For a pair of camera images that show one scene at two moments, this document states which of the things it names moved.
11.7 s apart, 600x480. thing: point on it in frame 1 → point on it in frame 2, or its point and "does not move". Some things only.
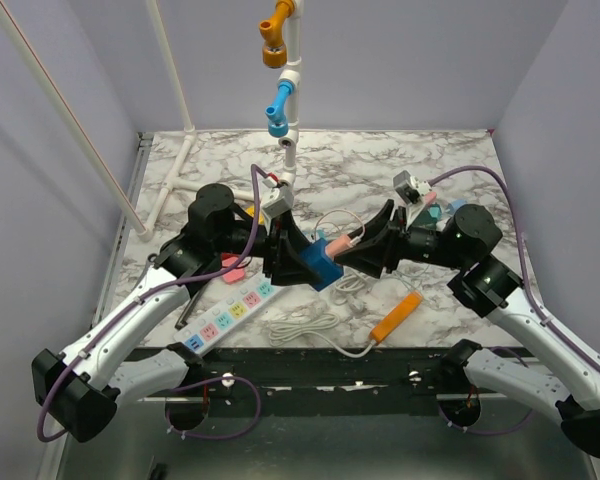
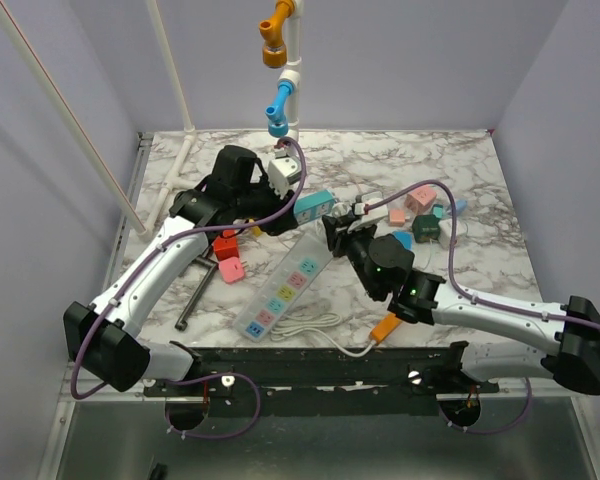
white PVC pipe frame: [174, 182] does not move
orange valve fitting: [274, 50] does not move
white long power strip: [190, 337] → [279, 294]
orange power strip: [395, 317] does not move
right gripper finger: [370, 257] → [341, 239]
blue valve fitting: [278, 126] does not move
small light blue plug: [457, 203] does not move
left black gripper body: [278, 227] → [254, 202]
